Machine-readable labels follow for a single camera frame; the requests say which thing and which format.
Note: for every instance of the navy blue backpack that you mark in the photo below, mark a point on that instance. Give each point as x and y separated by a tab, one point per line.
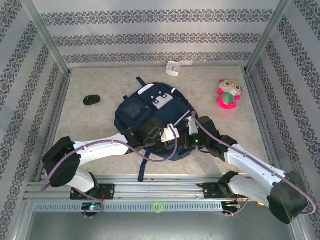
140	110

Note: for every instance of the aluminium table side rail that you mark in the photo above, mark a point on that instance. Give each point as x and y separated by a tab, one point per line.
61	100
253	87

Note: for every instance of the aluminium mounting rail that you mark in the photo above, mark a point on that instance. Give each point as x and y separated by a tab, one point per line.
155	186

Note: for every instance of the pink and white plush toy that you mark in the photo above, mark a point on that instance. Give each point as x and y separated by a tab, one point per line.
228	96

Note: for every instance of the aluminium frame post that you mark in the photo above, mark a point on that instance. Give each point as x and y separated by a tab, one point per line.
266	37
47	37

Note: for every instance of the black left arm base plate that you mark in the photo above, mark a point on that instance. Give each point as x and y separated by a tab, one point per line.
107	191

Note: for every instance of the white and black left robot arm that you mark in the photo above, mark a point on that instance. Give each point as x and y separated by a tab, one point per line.
100	150

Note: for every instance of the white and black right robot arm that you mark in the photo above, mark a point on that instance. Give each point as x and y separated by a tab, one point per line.
250	165

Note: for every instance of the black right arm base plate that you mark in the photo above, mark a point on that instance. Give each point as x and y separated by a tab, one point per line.
210	191

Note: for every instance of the yellow utility knife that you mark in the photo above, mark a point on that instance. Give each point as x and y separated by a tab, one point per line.
261	204

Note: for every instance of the circuit board with green light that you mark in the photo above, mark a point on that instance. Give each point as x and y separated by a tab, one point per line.
92	207

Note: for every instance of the small white cube clock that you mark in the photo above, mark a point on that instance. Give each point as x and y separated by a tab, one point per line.
173	68

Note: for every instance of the black oval case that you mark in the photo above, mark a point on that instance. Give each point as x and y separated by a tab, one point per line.
91	100

